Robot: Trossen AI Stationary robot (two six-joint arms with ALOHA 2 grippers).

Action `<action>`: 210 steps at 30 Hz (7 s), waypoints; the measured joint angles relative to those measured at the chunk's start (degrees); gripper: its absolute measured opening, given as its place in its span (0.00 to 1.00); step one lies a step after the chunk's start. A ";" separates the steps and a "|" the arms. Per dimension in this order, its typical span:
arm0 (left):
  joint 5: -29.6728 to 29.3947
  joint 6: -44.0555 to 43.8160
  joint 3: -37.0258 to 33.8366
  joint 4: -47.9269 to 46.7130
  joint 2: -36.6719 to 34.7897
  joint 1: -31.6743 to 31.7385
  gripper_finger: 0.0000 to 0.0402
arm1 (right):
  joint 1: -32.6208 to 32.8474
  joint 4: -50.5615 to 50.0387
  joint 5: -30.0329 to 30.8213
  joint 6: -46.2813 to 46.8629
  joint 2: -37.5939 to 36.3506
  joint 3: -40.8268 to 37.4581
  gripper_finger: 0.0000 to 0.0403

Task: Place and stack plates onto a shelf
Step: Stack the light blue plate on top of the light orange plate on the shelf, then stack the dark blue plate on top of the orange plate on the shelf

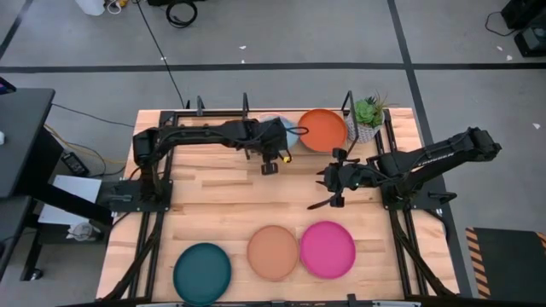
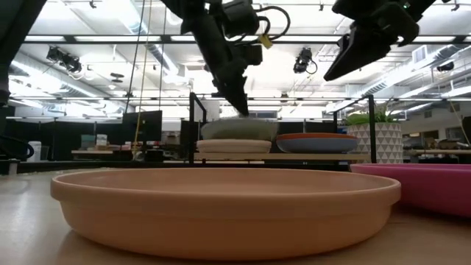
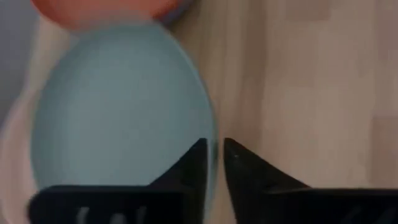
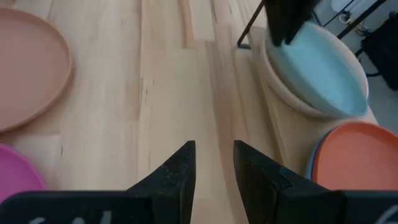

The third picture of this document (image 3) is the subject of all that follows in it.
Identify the blue plate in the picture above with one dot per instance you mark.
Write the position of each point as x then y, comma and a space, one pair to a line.
124, 109

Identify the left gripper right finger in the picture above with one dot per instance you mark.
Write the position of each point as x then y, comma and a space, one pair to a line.
258, 196

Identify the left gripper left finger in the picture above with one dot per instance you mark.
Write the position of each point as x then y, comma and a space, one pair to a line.
186, 193

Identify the peach orange plate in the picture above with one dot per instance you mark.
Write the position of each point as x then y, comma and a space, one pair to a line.
105, 11

